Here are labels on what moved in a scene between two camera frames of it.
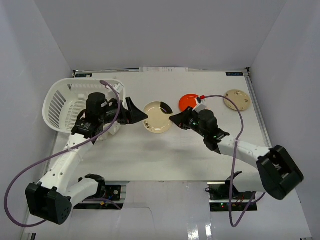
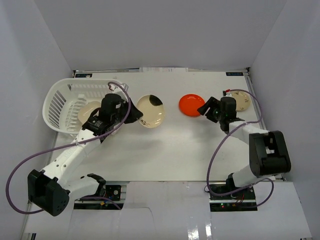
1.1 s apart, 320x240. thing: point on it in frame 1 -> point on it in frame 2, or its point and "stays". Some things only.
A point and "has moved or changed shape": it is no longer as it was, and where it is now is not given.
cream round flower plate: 158,121 has moved or changed shape
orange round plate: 188,100 stays
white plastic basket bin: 64,100 stays
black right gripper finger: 183,118 -> 204,108
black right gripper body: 193,125 -> 214,113
